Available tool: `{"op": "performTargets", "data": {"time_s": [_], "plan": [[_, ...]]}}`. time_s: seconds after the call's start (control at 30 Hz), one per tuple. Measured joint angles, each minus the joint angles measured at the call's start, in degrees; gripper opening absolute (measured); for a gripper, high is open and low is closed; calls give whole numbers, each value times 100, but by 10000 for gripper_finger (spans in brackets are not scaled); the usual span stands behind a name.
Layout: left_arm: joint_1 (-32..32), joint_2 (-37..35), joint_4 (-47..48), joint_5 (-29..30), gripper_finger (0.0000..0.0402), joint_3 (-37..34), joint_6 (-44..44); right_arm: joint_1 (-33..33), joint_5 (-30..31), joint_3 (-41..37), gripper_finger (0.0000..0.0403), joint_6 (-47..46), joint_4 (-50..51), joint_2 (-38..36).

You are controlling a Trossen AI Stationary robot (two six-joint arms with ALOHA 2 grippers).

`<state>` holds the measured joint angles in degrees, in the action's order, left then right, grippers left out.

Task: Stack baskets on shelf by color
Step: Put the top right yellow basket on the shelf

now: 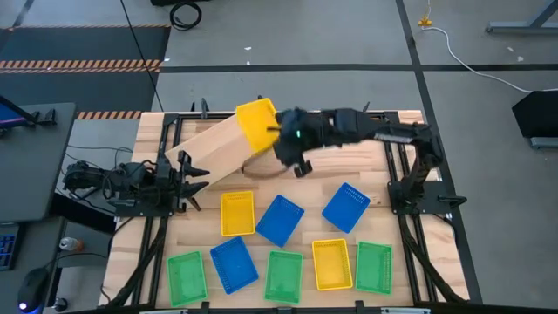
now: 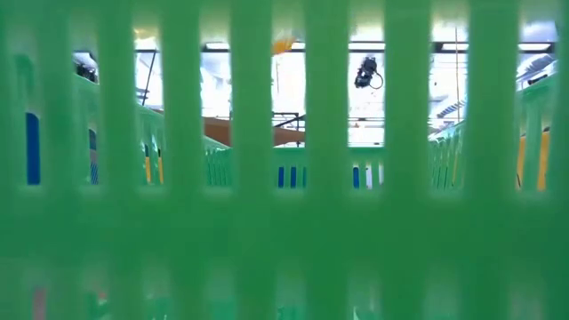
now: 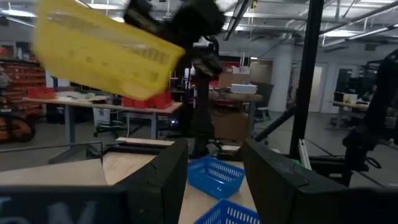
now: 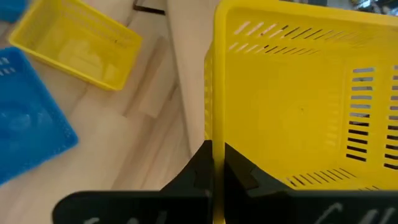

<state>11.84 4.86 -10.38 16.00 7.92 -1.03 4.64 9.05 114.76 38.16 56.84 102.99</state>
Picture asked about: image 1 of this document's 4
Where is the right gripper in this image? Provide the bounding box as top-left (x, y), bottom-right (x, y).
top-left (266, 107), bottom-right (326, 166)

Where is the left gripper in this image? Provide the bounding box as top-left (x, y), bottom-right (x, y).
top-left (150, 150), bottom-right (211, 208)

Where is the yellow plastic basket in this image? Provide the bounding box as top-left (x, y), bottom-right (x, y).
top-left (311, 238), bottom-right (354, 292)
top-left (235, 97), bottom-right (282, 157)
top-left (220, 190), bottom-right (256, 238)

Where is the blue plastic basket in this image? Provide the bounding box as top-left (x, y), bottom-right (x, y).
top-left (209, 235), bottom-right (260, 296)
top-left (255, 194), bottom-right (306, 249)
top-left (321, 181), bottom-right (371, 235)

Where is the green plastic basket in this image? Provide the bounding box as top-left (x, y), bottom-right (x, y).
top-left (166, 250), bottom-right (209, 308)
top-left (355, 241), bottom-right (394, 296)
top-left (263, 249), bottom-right (304, 305)

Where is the wooden shelf with black legs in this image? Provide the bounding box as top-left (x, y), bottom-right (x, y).
top-left (164, 111), bottom-right (289, 191)

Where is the clear water bottle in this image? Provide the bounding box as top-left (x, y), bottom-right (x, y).
top-left (58, 236), bottom-right (85, 253)

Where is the dark grey desk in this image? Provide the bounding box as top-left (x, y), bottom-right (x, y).
top-left (0, 102), bottom-right (78, 223)

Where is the black computer mouse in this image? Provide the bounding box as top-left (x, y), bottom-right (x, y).
top-left (17, 266), bottom-right (51, 314)

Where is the computer monitor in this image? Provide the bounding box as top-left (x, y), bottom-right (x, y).
top-left (0, 94), bottom-right (39, 132)

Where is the black keyboard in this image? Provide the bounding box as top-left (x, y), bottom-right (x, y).
top-left (0, 222), bottom-right (21, 271)

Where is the black box on floor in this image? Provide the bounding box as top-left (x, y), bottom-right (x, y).
top-left (511, 89), bottom-right (558, 140)

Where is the grey metal stand foot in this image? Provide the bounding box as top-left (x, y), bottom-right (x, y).
top-left (486, 0), bottom-right (558, 36)

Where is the long thin black cable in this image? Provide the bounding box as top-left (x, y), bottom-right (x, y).
top-left (119, 0), bottom-right (165, 113)

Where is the black aluminium table frame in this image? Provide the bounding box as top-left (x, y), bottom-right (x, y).
top-left (104, 111), bottom-right (470, 309)

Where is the coiled black cable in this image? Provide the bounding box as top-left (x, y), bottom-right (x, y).
top-left (168, 1), bottom-right (203, 31)

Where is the white floor cable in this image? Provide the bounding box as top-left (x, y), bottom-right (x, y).
top-left (420, 25), bottom-right (558, 95)

